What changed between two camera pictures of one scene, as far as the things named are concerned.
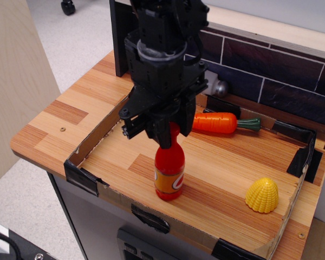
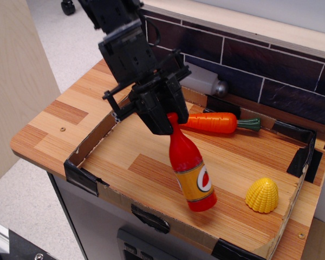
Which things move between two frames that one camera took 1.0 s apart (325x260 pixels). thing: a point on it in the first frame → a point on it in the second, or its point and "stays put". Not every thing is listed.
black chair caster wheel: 68,7 stays put
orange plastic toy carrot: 223,123 stays put
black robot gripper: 160,88 → 130,63
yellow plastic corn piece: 262,195 stays put
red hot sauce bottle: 169,167 → 195,182
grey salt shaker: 215,86 stays put
